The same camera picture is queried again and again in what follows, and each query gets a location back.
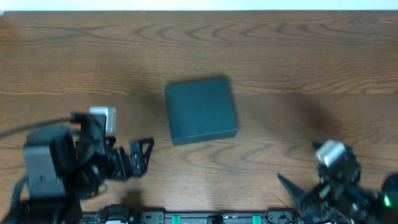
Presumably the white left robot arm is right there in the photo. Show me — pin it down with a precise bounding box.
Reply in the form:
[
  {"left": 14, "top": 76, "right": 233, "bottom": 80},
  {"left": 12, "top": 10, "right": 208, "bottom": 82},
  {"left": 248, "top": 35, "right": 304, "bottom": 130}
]
[{"left": 1, "top": 113, "right": 154, "bottom": 223}]

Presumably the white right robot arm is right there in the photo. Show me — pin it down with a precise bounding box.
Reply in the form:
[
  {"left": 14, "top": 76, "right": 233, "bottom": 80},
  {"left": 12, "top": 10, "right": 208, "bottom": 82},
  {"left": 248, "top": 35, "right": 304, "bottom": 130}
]
[{"left": 277, "top": 141, "right": 397, "bottom": 223}]

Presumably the black gift box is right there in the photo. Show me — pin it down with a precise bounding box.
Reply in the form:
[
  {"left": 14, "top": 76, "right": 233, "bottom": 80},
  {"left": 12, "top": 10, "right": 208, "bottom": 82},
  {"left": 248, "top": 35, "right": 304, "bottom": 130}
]
[{"left": 165, "top": 77, "right": 238, "bottom": 146}]

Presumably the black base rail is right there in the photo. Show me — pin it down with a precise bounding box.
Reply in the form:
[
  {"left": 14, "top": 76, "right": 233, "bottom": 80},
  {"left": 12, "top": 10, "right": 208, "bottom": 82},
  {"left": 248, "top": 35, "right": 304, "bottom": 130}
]
[{"left": 80, "top": 204, "right": 304, "bottom": 224}]

